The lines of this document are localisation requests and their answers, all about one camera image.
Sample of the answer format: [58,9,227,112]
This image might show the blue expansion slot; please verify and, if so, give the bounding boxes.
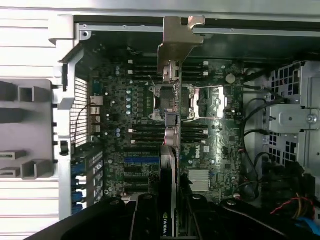
[123,156,161,165]

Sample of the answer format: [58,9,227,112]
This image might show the silver chipset heatsink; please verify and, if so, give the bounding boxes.
[187,169,210,192]

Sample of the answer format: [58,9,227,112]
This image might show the green motherboard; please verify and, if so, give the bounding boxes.
[86,47,247,216]

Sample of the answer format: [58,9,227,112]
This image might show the metal socket cover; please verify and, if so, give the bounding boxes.
[196,85,228,119]

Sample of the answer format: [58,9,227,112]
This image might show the grey parts rack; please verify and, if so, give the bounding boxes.
[0,77,60,180]

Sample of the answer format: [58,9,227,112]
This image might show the metal disk bay cage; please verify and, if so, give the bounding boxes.
[263,60,320,173]

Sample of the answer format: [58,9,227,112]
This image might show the CPU socket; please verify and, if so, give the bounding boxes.
[149,83,196,121]

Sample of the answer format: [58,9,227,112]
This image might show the black open PC case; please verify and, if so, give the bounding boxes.
[48,13,320,240]

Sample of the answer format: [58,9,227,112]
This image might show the red yellow power cables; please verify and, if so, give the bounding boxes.
[270,196,316,221]

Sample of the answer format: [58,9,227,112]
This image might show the blue data wire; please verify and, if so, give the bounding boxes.
[293,216,320,240]

